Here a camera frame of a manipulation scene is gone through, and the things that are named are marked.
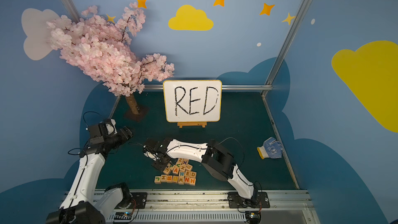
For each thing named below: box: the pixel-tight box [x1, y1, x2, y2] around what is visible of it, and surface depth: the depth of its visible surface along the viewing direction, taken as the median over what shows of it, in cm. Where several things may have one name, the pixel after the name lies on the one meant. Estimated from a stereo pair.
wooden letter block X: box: [181, 158, 189, 166], surface depth 86 cm
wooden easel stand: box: [177, 121, 208, 129], surface depth 100 cm
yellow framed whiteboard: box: [162, 79, 223, 123], surface depth 95 cm
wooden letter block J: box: [154, 175, 162, 185], surface depth 80 cm
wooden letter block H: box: [189, 177, 197, 187], surface depth 80 cm
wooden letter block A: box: [172, 166, 180, 175], surface depth 84 cm
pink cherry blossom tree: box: [46, 2, 175, 115], surface depth 72 cm
